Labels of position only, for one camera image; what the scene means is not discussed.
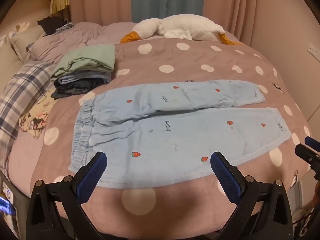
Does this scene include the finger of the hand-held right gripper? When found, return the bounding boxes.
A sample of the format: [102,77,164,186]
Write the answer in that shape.
[304,136,320,153]
[295,143,320,180]

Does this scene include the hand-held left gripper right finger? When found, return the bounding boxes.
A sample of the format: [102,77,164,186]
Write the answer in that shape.
[210,151,293,240]

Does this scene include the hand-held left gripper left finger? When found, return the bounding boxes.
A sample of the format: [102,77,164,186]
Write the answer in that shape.
[26,151,108,240]

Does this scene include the light blue strawberry pants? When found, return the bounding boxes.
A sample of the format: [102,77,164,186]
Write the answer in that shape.
[68,79,292,190]

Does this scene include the pink bed sheet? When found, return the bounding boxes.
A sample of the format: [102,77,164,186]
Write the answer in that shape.
[6,127,50,188]

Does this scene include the yellow cartoon printed cloth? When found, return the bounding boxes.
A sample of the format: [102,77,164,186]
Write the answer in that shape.
[19,90,59,139]

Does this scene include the grey appliance with blue display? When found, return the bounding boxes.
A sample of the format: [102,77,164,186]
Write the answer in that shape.
[0,177,20,232]

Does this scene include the dark folded jeans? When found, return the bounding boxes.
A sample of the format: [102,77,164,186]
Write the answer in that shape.
[51,76,110,99]

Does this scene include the blue striped folded garment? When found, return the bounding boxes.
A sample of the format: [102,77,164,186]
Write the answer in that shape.
[56,70,112,85]

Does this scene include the blue plaid pillow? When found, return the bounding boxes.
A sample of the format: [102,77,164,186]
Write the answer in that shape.
[0,61,58,173]

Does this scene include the green folded garment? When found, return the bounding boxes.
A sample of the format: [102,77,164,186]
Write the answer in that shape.
[54,44,116,78]

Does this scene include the pink polka dot blanket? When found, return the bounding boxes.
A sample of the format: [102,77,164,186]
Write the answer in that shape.
[30,40,313,233]

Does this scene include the pink crumpled duvet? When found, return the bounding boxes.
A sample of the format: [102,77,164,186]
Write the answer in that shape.
[29,22,137,64]

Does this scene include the beige padded headboard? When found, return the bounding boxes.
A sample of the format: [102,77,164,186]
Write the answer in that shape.
[0,39,22,88]

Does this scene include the blue checked shirt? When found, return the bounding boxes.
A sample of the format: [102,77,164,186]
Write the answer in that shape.
[54,22,75,34]

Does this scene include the beige pillow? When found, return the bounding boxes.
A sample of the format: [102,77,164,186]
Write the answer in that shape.
[9,25,48,60]

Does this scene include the white goose plush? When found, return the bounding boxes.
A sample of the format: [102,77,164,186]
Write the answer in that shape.
[120,14,242,46]

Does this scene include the black cloth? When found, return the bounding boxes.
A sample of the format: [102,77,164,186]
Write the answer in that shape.
[37,16,66,35]

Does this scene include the pink curtain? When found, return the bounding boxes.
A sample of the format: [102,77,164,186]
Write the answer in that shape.
[69,0,133,27]
[202,0,258,34]

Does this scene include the beige plush toy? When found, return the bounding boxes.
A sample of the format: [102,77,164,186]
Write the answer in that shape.
[14,21,30,33]

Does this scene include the white wall socket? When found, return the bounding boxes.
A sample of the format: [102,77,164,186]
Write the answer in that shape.
[308,43,320,62]

